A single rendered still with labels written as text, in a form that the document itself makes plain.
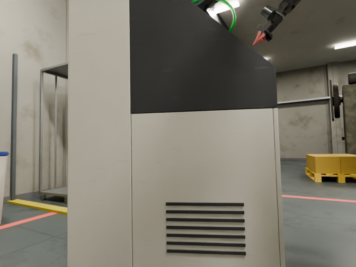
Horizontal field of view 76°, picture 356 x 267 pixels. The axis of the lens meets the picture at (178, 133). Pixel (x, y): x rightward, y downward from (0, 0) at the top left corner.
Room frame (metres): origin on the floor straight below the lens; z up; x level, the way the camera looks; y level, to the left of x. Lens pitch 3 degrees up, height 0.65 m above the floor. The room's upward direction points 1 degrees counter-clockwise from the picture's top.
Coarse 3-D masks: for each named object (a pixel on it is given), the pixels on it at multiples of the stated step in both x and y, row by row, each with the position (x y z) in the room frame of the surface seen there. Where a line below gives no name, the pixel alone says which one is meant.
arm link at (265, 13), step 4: (284, 4) 1.19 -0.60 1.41; (264, 8) 1.28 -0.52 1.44; (268, 8) 1.27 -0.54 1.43; (272, 8) 1.26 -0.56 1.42; (280, 8) 1.21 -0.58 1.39; (284, 8) 1.20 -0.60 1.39; (264, 12) 1.28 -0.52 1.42; (268, 12) 1.27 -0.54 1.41; (272, 12) 1.26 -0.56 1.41; (280, 12) 1.22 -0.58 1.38; (264, 16) 1.29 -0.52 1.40; (268, 16) 1.27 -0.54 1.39; (284, 16) 1.27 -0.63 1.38; (268, 20) 1.30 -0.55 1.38
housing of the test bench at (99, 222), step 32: (96, 0) 0.95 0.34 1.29; (128, 0) 0.93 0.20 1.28; (96, 32) 0.95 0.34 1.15; (128, 32) 0.93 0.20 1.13; (96, 64) 0.95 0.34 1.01; (128, 64) 0.93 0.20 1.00; (96, 96) 0.95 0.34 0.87; (128, 96) 0.93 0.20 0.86; (96, 128) 0.95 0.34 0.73; (128, 128) 0.93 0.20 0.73; (96, 160) 0.95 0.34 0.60; (128, 160) 0.93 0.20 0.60; (96, 192) 0.95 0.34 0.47; (128, 192) 0.93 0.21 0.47; (96, 224) 0.95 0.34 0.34; (128, 224) 0.93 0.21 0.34; (96, 256) 0.95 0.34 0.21; (128, 256) 0.93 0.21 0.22
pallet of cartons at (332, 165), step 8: (312, 160) 4.11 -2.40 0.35; (320, 160) 3.88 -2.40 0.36; (328, 160) 3.84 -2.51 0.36; (336, 160) 3.80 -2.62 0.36; (344, 160) 3.76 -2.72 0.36; (352, 160) 3.72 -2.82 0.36; (312, 168) 4.15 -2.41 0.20; (320, 168) 3.88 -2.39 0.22; (328, 168) 3.84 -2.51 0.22; (336, 168) 3.80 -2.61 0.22; (344, 168) 3.76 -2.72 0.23; (352, 168) 3.72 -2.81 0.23; (312, 176) 4.36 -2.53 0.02; (320, 176) 3.86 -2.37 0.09; (328, 176) 4.40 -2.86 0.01; (336, 176) 3.77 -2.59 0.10; (344, 176) 3.73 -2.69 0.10; (352, 176) 3.69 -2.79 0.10
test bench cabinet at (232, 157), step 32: (160, 128) 0.92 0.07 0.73; (192, 128) 0.90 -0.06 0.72; (224, 128) 0.89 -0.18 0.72; (256, 128) 0.87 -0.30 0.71; (160, 160) 0.92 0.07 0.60; (192, 160) 0.90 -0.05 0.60; (224, 160) 0.89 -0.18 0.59; (256, 160) 0.87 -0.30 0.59; (160, 192) 0.92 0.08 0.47; (192, 192) 0.90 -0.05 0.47; (224, 192) 0.89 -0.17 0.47; (256, 192) 0.87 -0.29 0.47; (160, 224) 0.92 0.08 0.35; (192, 224) 0.90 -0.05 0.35; (224, 224) 0.89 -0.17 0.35; (256, 224) 0.87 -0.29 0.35; (160, 256) 0.92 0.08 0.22; (192, 256) 0.90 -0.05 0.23; (224, 256) 0.89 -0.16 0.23; (256, 256) 0.87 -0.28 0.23
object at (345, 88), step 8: (352, 80) 5.76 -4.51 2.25; (336, 88) 5.86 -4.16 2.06; (344, 88) 5.86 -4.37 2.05; (352, 88) 5.75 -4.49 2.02; (336, 96) 5.80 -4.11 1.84; (344, 96) 5.77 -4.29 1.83; (352, 96) 5.67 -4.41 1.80; (336, 104) 5.83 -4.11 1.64; (344, 104) 5.71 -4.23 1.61; (352, 104) 5.59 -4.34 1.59; (336, 112) 5.94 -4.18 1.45; (344, 112) 5.70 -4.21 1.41; (352, 112) 5.60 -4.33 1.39; (344, 120) 5.78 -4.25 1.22; (352, 120) 5.61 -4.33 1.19; (344, 128) 5.81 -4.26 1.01; (352, 128) 5.62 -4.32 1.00; (344, 136) 5.84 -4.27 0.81; (352, 136) 5.64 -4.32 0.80; (352, 144) 5.65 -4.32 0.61; (352, 152) 5.66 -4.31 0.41
